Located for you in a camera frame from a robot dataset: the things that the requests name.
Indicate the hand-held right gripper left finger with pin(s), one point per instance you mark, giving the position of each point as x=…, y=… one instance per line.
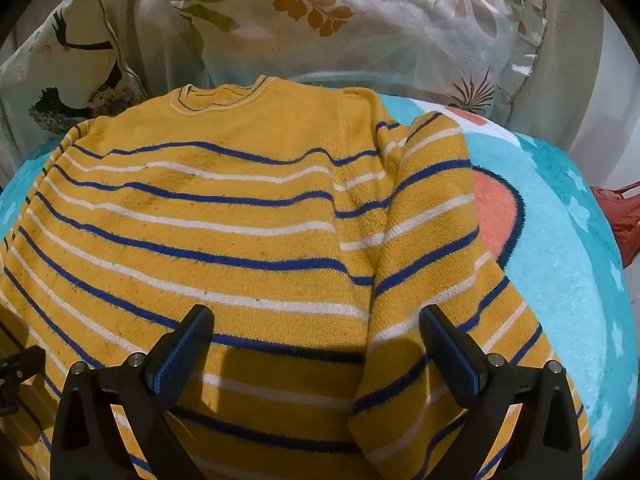
x=179, y=360

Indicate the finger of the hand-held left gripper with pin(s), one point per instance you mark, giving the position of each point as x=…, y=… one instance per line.
x=20, y=375

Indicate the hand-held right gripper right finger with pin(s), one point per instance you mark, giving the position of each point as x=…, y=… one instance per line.
x=452, y=360

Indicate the yellow striped sweater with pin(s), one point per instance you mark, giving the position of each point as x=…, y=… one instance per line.
x=225, y=240

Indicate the teal printed blanket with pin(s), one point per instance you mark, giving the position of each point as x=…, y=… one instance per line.
x=550, y=240

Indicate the red plastic bag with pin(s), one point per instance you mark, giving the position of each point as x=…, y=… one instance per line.
x=622, y=220

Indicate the bird print cushion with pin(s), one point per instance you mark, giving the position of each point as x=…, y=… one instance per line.
x=75, y=70

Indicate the white floral pillow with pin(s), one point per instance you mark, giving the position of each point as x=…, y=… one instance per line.
x=350, y=35

